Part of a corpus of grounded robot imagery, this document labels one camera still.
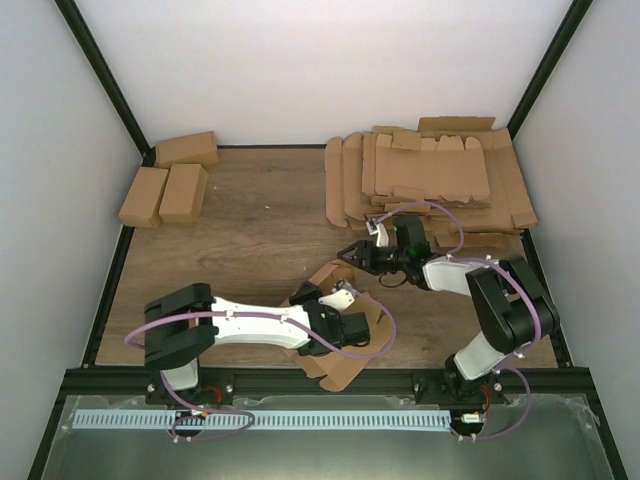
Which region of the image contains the cardboard box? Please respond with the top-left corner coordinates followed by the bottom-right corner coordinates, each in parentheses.
top-left (282, 260), bottom-right (397, 392)
top-left (156, 131), bottom-right (220, 168)
top-left (119, 167), bottom-right (169, 228)
top-left (159, 164), bottom-right (209, 224)

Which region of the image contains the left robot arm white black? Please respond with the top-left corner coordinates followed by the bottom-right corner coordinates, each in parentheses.
top-left (141, 282), bottom-right (371, 404)

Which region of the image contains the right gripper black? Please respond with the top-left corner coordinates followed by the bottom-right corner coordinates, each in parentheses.
top-left (337, 241), bottom-right (409, 276)

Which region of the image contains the black corner post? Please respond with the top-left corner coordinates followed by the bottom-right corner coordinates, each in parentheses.
top-left (507, 0), bottom-right (593, 139)
top-left (54, 0), bottom-right (155, 167)

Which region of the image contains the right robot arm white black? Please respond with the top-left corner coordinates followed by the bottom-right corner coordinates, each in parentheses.
top-left (337, 215), bottom-right (560, 403)

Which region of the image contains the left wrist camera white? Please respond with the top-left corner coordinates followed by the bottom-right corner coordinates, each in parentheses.
top-left (318, 280), bottom-right (357, 312)

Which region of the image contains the folded cardboard box back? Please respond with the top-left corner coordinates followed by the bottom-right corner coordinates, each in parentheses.
top-left (156, 131), bottom-right (220, 168)

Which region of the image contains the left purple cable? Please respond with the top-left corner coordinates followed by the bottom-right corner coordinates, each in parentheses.
top-left (124, 286), bottom-right (398, 444)

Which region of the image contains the left black corner post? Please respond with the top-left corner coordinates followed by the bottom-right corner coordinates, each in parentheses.
top-left (54, 0), bottom-right (155, 167)

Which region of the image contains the stack of flat cardboard sheets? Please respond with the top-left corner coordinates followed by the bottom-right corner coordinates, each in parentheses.
top-left (324, 117), bottom-right (538, 249)

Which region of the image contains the black aluminium frame rail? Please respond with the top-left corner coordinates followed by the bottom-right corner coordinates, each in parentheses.
top-left (59, 366), bottom-right (595, 404)

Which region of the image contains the light blue slotted cable duct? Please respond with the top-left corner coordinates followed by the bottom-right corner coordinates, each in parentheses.
top-left (71, 409), bottom-right (451, 432)

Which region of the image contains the right black corner post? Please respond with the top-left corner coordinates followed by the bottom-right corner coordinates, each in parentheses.
top-left (507, 0), bottom-right (593, 139)

